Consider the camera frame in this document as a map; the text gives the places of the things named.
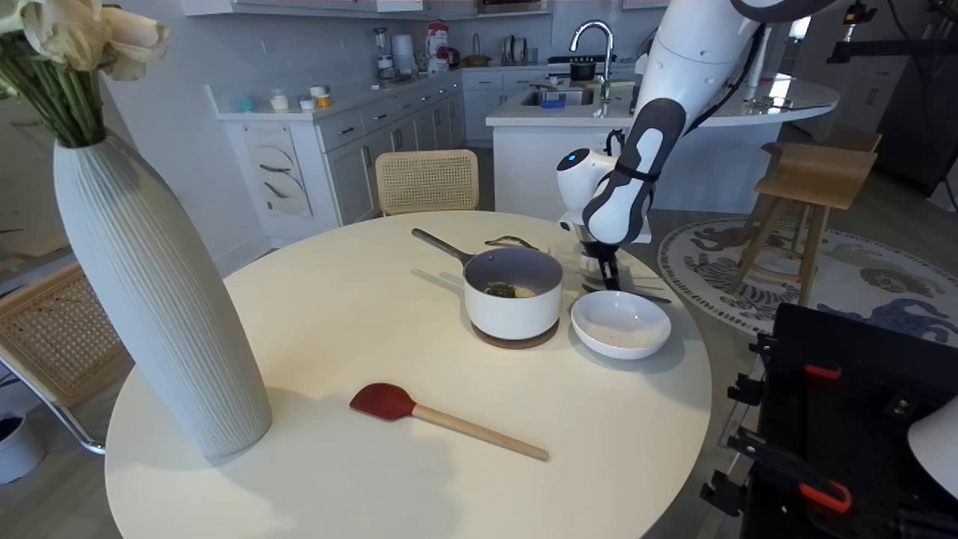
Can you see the tall ribbed white vase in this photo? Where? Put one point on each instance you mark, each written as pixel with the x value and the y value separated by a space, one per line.
pixel 160 300

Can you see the chrome kitchen faucet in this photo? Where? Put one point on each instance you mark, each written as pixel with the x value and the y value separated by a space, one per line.
pixel 593 41

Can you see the white kitchen island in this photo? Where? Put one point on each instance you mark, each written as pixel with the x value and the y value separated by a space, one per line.
pixel 540 168

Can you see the dark tall appliance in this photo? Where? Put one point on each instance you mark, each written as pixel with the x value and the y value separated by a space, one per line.
pixel 917 120

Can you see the green food in saucepan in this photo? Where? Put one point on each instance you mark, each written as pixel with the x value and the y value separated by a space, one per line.
pixel 501 291

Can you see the white floor bowl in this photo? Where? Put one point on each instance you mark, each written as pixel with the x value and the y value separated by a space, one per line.
pixel 18 451

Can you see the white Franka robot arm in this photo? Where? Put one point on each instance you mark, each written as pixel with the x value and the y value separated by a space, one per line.
pixel 699 60

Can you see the metal butter knife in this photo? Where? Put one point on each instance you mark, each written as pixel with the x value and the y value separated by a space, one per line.
pixel 509 241

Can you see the white ceramic bowl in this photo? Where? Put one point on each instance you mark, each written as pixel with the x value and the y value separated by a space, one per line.
pixel 621 325

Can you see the bottle with red top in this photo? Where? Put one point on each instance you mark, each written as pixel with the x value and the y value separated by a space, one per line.
pixel 438 50

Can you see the cream flower bouquet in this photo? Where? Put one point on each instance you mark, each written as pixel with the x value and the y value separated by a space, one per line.
pixel 69 50

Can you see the wooden stool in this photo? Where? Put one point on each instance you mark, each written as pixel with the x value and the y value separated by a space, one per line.
pixel 811 175

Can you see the black clamp with orange grip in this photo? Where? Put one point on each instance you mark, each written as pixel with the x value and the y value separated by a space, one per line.
pixel 810 487
pixel 822 373

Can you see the round patterned rug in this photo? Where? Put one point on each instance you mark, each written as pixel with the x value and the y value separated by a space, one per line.
pixel 858 280

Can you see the white paper towel roll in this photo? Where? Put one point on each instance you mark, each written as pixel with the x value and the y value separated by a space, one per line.
pixel 403 54

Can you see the wicker back chair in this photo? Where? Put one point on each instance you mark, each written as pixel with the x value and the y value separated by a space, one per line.
pixel 426 181
pixel 61 339

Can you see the white kitchen cabinet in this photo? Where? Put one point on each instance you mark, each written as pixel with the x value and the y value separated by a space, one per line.
pixel 289 168

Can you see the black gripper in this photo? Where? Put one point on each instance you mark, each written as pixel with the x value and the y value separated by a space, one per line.
pixel 606 256

